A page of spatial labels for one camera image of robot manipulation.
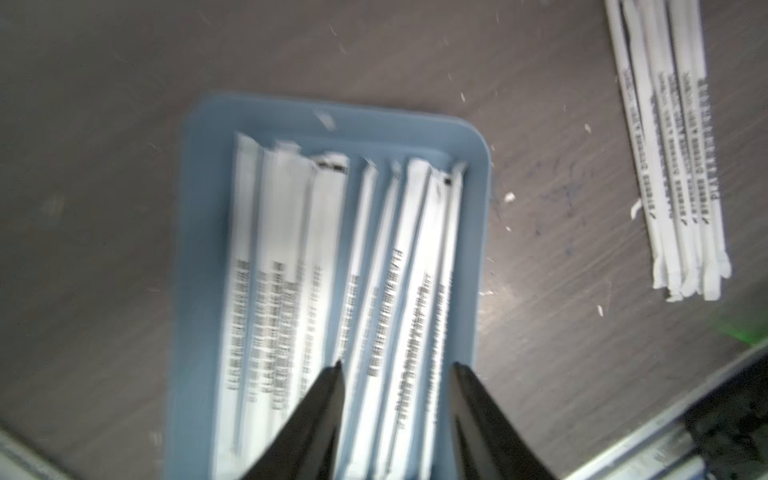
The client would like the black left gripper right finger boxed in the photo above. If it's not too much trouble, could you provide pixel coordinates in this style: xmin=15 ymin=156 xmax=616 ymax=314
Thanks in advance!
xmin=449 ymin=362 xmax=555 ymax=480

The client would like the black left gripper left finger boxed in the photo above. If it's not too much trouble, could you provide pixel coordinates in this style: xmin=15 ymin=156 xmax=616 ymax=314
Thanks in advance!
xmin=243 ymin=361 xmax=345 ymax=480

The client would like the white straw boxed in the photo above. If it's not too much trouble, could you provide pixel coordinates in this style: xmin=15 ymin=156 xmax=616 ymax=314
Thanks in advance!
xmin=336 ymin=159 xmax=464 ymax=479
xmin=241 ymin=141 xmax=312 ymax=469
xmin=211 ymin=132 xmax=260 ymax=479

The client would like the blue storage tray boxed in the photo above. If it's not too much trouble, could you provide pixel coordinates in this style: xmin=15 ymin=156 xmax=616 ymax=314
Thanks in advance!
xmin=164 ymin=92 xmax=492 ymax=479

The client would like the right pile wrapped straw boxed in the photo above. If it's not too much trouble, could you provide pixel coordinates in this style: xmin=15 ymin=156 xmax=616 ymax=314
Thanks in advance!
xmin=605 ymin=1 xmax=732 ymax=302

